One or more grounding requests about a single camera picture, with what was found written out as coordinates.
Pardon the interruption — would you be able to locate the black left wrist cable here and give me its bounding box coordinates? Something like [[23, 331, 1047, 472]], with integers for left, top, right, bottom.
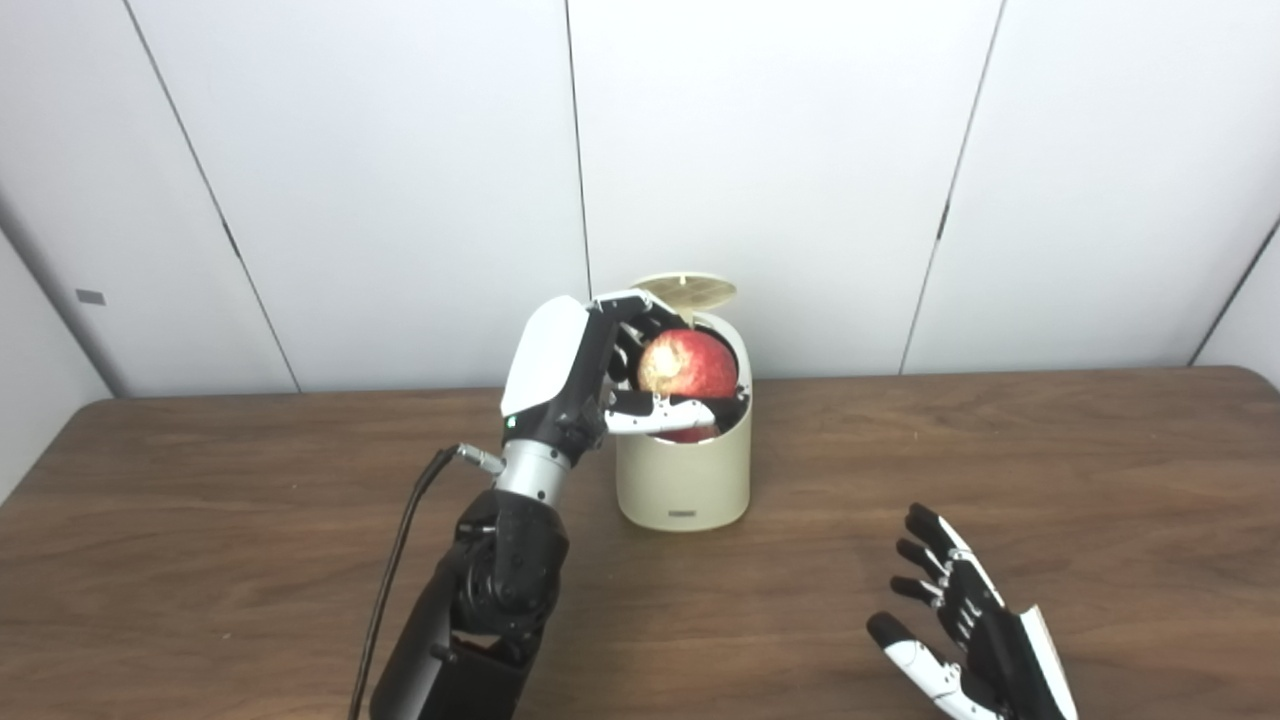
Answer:
[[347, 444, 506, 720]]

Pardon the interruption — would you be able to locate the cream round bin lid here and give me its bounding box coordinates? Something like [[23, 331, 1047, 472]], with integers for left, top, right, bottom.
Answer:
[[630, 272, 738, 326]]

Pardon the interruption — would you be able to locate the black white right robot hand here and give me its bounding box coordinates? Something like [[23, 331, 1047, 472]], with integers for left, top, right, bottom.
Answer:
[[866, 502, 1079, 720]]

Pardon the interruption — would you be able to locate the red apple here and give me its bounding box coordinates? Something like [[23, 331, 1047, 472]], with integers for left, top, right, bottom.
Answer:
[[637, 328, 741, 444]]

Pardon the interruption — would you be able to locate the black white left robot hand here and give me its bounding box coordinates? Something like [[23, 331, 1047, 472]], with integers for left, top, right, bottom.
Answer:
[[499, 289, 746, 471]]

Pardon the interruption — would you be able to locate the cream-colored bin body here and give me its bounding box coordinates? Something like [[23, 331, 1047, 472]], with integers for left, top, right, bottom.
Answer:
[[612, 310, 753, 532]]

